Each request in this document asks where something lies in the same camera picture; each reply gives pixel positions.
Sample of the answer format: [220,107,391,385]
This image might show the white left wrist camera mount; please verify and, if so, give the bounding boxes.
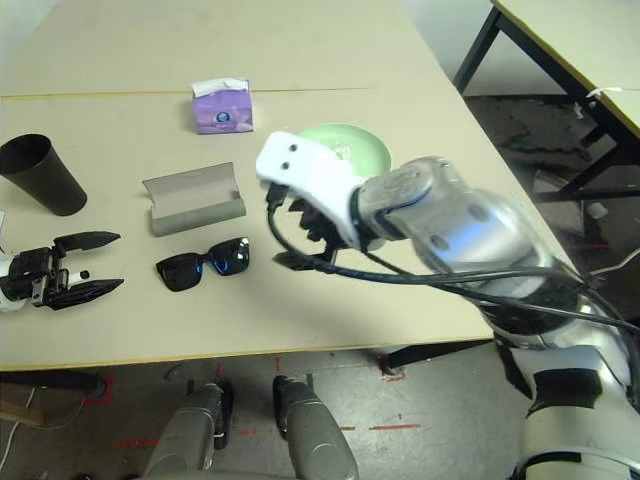
[0,252,24,314]

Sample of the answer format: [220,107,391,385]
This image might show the black tapered cup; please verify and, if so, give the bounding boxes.
[0,133,89,218]

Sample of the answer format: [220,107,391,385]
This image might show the black table foot bar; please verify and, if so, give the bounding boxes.
[0,368,107,401]
[385,339,496,372]

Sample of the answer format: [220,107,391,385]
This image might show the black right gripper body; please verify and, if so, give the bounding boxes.
[287,195,354,262]

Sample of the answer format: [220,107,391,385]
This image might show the purple tissue pack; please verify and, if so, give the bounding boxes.
[191,77,255,136]

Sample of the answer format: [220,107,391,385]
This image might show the grey robot left leg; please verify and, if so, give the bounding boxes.
[143,382,236,480]

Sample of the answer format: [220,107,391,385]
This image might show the brown wooden block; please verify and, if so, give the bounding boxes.
[0,401,47,429]

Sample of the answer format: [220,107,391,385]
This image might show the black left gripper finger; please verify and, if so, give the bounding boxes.
[53,231,122,253]
[46,277,126,313]

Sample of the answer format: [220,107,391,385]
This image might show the grey robot right leg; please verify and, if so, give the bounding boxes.
[272,374,360,480]

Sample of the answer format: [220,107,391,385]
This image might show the grey glasses case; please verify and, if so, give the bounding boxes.
[141,160,248,238]

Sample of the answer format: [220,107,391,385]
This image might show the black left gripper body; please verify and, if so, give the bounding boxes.
[0,244,72,309]

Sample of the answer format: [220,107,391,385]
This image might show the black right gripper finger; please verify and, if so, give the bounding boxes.
[272,251,335,274]

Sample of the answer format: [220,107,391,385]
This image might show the black sunglasses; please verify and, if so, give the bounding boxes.
[155,236,252,294]

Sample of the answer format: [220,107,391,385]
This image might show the grey robot leg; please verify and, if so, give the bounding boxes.
[143,382,236,480]
[272,374,360,480]

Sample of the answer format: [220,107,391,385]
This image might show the green plastic plate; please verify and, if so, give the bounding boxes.
[297,122,394,179]

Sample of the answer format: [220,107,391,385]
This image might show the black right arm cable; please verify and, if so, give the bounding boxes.
[266,183,640,334]

